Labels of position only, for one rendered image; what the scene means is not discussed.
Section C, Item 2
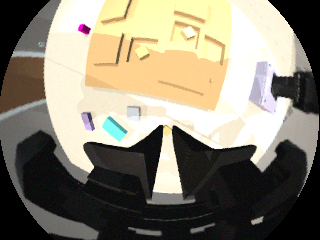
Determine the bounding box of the magenta block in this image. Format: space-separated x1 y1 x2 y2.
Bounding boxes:
77 24 91 35

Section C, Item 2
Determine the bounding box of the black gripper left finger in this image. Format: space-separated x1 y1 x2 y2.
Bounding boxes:
83 124 163 200

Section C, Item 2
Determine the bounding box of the purple rectangular block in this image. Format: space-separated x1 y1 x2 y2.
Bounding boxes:
80 112 95 131

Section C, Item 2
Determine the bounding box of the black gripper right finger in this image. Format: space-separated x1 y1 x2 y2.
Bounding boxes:
172 124 256 201

